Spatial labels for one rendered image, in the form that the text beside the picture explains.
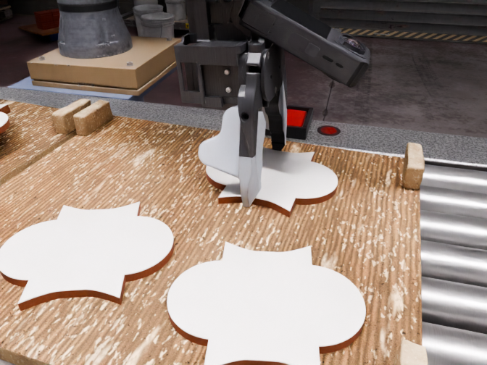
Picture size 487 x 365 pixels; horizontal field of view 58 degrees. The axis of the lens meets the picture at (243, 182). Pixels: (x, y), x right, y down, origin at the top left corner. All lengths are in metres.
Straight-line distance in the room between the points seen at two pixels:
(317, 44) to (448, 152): 0.29
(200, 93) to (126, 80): 0.49
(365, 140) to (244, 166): 0.26
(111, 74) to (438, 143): 0.59
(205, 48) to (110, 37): 0.60
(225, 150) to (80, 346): 0.20
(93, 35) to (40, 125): 0.37
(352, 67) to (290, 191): 0.13
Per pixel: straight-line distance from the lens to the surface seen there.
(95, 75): 0.91
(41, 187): 0.49
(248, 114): 0.37
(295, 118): 0.62
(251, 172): 0.39
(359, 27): 5.11
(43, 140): 0.59
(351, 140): 0.60
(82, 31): 0.96
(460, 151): 0.62
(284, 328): 0.30
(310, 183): 0.44
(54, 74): 0.96
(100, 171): 0.49
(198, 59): 0.39
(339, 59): 0.38
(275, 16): 0.38
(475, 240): 0.47
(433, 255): 0.42
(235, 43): 0.39
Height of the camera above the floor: 1.18
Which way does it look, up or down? 32 degrees down
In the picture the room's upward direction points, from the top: straight up
